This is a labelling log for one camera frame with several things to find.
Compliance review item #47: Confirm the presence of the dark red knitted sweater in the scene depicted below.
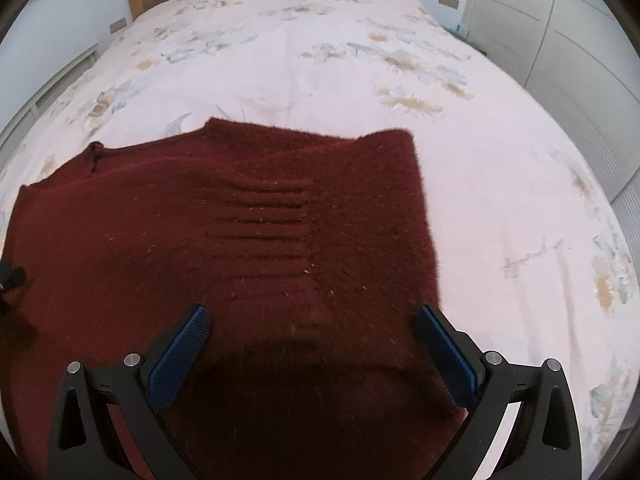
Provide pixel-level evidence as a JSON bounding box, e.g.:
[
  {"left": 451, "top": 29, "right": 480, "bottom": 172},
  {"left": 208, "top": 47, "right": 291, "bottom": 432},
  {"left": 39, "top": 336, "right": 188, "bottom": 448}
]
[{"left": 1, "top": 119, "right": 463, "bottom": 479}]

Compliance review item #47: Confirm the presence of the pink floral bed sheet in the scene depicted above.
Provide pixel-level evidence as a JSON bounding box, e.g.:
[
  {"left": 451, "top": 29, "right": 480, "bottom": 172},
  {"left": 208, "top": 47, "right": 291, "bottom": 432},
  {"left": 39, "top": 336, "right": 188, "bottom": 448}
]
[{"left": 1, "top": 0, "right": 639, "bottom": 474}]

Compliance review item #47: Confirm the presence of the white wardrobe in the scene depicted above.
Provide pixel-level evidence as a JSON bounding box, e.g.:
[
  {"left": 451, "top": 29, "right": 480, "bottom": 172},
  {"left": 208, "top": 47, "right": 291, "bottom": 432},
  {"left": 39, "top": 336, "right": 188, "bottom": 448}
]
[{"left": 459, "top": 0, "right": 640, "bottom": 241}]

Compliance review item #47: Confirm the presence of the wall socket plate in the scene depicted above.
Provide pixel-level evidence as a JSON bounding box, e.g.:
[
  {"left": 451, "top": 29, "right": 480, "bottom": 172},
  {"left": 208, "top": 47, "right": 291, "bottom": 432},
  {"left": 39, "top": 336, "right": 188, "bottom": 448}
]
[
  {"left": 108, "top": 18, "right": 127, "bottom": 34},
  {"left": 438, "top": 0, "right": 460, "bottom": 10}
]

